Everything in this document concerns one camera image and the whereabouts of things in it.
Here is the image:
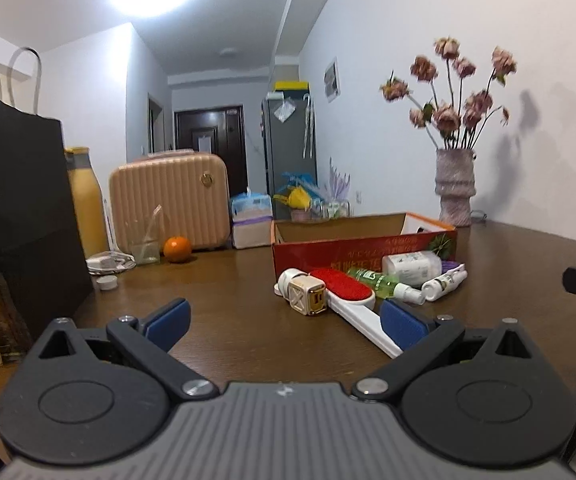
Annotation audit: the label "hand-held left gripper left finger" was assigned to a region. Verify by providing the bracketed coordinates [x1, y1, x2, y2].
[33, 297, 219, 402]

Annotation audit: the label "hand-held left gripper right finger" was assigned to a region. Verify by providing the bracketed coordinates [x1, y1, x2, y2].
[350, 299, 543, 403]

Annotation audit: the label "green spray bottle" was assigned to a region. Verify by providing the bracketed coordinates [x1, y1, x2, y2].
[346, 267, 426, 306]

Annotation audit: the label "small white bottle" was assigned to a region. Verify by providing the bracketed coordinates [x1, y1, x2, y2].
[422, 263, 467, 303]

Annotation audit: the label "white jar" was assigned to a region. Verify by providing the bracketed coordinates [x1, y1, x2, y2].
[382, 251, 442, 288]

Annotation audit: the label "red cardboard box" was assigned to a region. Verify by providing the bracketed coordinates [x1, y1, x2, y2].
[271, 212, 458, 289]

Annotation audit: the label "white tape roll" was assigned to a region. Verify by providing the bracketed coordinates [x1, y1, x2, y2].
[274, 268, 309, 299]

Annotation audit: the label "orange fruit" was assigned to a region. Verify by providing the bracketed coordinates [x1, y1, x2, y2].
[163, 236, 192, 264]

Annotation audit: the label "red white lint brush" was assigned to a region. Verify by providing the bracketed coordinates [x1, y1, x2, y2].
[309, 267, 406, 359]

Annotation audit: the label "clear glass cup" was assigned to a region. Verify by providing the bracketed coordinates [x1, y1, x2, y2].
[127, 205, 163, 266]

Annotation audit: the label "purple white tissue pack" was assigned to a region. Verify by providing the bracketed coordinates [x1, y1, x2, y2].
[232, 218, 274, 250]

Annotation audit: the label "pink ribbed suitcase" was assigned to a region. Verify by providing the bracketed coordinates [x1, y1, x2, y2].
[109, 149, 232, 255]

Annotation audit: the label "blue white tissue pack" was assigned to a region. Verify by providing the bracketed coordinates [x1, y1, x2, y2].
[230, 191, 273, 221]

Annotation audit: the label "yellow bottle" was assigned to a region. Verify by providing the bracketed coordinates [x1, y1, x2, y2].
[64, 147, 112, 261]

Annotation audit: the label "pink ribbed vase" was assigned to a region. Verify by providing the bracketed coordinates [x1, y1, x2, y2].
[435, 147, 477, 228]

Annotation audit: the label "purple lavender bunch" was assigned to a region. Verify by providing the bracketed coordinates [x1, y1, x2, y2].
[325, 157, 353, 202]

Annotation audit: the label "yellow blue toy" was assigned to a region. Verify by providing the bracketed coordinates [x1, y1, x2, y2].
[274, 172, 319, 211]

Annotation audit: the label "black paper bag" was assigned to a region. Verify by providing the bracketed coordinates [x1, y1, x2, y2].
[0, 47, 95, 346]

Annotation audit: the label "dark brown door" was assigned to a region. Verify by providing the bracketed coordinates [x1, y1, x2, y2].
[175, 105, 247, 186]

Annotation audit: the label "grey refrigerator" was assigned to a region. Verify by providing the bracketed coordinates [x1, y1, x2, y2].
[262, 92, 319, 206]

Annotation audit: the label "dried pink flowers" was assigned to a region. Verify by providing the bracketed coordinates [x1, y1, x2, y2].
[379, 36, 517, 151]

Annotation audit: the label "white charger with cable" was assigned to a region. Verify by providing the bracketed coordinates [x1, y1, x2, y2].
[86, 251, 137, 276]

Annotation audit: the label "wall poster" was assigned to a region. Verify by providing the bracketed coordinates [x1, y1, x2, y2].
[324, 58, 341, 103]

